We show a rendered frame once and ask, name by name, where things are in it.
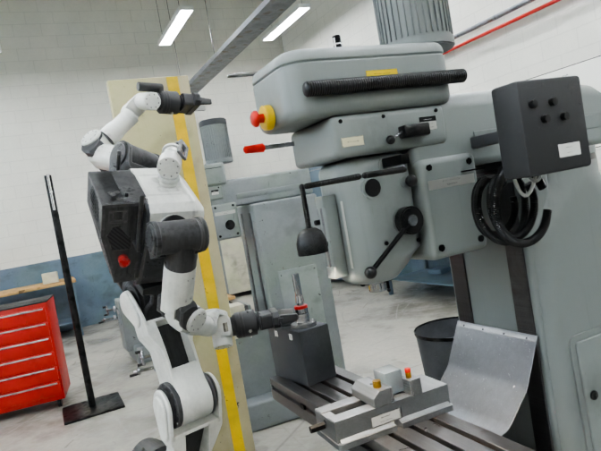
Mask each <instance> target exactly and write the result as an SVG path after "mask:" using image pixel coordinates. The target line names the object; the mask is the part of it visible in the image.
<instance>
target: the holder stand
mask: <svg viewBox="0 0 601 451"><path fill-rule="evenodd" d="M268 332H269V337H270V342H271V347H272V352H273V357H274V363H275V372H276V375H277V376H280V377H282V378H285V379H289V380H292V381H294V382H297V383H300V384H302V385H305V386H307V387H310V386H312V385H315V384H317V383H319V382H321V381H324V380H326V379H330V378H332V377H335V376H336V371H335V366H334V356H333V351H332V346H331V340H330V335H329V329H328V325H327V323H322V322H317V320H316V319H310V322H309V323H305V324H297V321H296V320H295V321H292V322H289V323H286V324H283V325H281V327H280V328H269V329H268Z"/></svg>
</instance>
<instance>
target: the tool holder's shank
mask: <svg viewBox="0 0 601 451"><path fill-rule="evenodd" d="M292 281H293V287H294V292H295V303H297V306H302V305H304V304H303V303H304V299H303V296H302V292H301V282H300V278H299V273H294V274H292Z"/></svg>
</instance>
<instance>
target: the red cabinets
mask: <svg viewBox="0 0 601 451"><path fill-rule="evenodd" d="M70 385H71V382H70V377H69V372H68V368H67V363H66V359H65V354H64V349H63V341H62V337H61V332H60V328H59V323H58V318H57V314H56V308H55V300H54V295H53V294H51V295H47V296H42V297H38V298H33V299H28V300H24V301H19V302H11V303H7V304H2V305H0V414H2V413H8V412H12V411H16V410H20V409H23V408H27V407H31V406H34V405H38V404H44V403H48V402H53V401H56V400H57V403H58V406H59V407H60V406H63V400H62V399H64V398H65V397H66V395H67V392H68V389H69V386H70Z"/></svg>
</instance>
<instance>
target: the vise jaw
mask: <svg viewBox="0 0 601 451"><path fill-rule="evenodd" d="M372 380H373V378H371V377H365V378H362V379H357V380H356V381H355V383H354V384H353V386H352V387H351V391H352V395H353V396H355V397H356V398H358V399H359V400H361V401H363V402H364V403H366V404H369V405H370V406H372V407H374V408H377V407H379V406H382V405H385V404H390V403H391V402H392V401H393V400H394V393H393V388H392V387H390V386H388V385H386V384H384V383H382V382H381V386H382V387H381V388H373V384H372Z"/></svg>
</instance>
